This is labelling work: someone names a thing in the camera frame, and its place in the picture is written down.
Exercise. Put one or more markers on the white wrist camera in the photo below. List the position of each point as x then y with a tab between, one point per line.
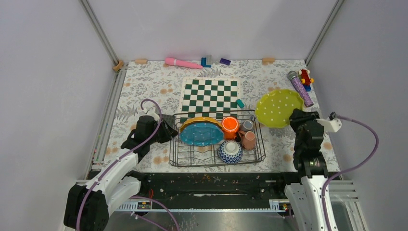
152	112
331	124

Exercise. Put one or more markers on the teal dotted plate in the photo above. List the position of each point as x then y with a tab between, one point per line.
202	134

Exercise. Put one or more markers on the blue grey mug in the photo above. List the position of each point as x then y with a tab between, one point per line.
247	124

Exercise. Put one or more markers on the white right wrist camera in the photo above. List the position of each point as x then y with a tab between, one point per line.
331	124

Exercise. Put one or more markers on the blue grey lego bricks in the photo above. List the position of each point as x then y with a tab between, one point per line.
206	62

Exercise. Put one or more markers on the floral tablecloth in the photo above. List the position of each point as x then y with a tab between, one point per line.
155	82

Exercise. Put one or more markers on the green white chessboard mat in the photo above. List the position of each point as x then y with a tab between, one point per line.
209	97

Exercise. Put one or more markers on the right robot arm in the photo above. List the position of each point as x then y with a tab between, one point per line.
310	198

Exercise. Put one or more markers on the purple lego brick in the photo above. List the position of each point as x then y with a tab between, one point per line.
225	61

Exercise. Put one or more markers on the wooden corner block left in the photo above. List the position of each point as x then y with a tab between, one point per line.
118	66

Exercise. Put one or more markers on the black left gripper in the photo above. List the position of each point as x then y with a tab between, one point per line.
168	132

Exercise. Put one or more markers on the purple glitter microphone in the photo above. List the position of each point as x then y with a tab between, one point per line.
297	84

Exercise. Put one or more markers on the orange dotted plate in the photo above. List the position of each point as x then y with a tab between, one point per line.
200	120

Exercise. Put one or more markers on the wooden block back left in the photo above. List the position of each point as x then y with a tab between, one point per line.
141	61

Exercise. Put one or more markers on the grey lego baseplate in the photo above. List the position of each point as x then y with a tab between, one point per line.
169	119

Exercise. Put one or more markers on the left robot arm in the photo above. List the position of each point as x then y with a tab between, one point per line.
90	206

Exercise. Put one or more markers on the wooden block back right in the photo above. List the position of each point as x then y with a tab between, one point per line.
268	60

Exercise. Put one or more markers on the orange mug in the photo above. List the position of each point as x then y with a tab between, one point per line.
230	126

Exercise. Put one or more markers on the metal wire dish rack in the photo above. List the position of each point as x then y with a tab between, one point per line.
189	155

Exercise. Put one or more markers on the lime green dotted plate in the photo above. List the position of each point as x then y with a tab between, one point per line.
274	108

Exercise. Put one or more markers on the pink cylindrical toy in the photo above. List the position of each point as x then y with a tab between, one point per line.
176	62

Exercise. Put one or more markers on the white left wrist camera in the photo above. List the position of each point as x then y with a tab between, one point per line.
152	112

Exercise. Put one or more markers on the pink mug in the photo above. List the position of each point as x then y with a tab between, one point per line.
247	139

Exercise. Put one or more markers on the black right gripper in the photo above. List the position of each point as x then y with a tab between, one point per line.
298	116

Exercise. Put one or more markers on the teal rectangular block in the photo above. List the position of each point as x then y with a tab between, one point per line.
240	103

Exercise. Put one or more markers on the blue white patterned bowl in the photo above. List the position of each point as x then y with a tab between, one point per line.
230	152

